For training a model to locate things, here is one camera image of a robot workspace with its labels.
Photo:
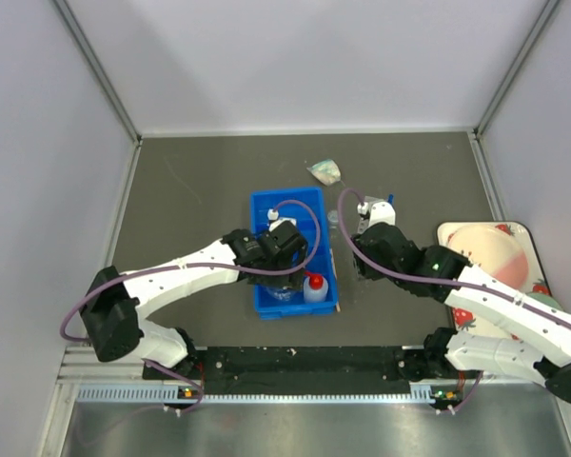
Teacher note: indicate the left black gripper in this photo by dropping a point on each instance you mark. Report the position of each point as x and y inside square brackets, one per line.
[293, 281]

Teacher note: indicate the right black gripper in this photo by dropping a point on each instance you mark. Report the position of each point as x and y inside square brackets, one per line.
[366, 270]

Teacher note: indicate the small clear glass dish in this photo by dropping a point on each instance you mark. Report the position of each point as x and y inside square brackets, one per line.
[281, 294]

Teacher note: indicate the blue compartment plastic bin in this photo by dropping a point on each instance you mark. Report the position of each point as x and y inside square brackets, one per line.
[298, 215]

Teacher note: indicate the wash bottle red nozzle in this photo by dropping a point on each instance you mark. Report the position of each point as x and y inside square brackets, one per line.
[315, 288]

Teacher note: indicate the small stoppered glass bottle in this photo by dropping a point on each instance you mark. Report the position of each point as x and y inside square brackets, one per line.
[334, 219]

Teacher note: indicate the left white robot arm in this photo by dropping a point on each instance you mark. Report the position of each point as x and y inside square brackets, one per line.
[116, 314]

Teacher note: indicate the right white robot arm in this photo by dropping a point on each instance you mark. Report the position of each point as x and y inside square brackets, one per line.
[537, 347]

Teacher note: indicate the wooden test tube clamp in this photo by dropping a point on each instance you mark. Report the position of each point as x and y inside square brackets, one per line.
[337, 303]

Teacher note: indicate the crumpled plastic bag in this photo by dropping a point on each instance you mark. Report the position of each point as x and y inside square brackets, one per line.
[327, 172]

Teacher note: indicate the pink round plate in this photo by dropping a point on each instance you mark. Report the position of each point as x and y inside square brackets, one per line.
[494, 250]

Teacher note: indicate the strawberry pattern tray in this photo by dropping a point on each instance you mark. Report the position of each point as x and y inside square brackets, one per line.
[535, 281]

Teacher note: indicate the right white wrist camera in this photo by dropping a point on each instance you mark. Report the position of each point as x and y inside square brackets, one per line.
[378, 212]

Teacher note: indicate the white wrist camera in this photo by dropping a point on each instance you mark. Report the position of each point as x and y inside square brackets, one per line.
[378, 212]
[274, 220]

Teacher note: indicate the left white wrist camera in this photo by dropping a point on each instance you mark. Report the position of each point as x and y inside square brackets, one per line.
[274, 220]

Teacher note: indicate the grey slotted cable duct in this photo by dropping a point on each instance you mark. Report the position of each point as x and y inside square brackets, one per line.
[172, 394]

